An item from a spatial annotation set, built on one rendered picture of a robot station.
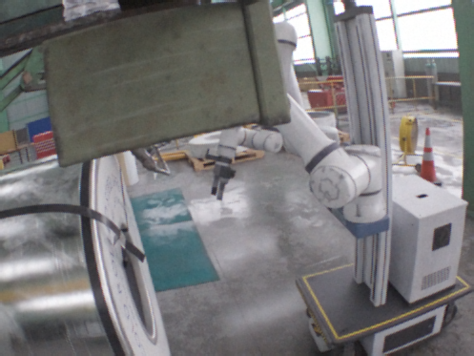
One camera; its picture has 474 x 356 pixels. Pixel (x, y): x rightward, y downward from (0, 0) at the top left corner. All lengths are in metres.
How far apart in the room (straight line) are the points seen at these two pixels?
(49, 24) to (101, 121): 0.49
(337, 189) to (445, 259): 0.89
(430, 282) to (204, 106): 1.72
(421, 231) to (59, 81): 1.57
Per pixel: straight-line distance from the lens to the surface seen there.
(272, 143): 1.64
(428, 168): 4.58
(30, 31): 0.77
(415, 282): 1.83
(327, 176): 1.22
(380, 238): 1.70
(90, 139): 0.29
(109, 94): 0.29
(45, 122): 10.64
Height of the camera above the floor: 1.51
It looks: 16 degrees down
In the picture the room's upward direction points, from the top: 8 degrees counter-clockwise
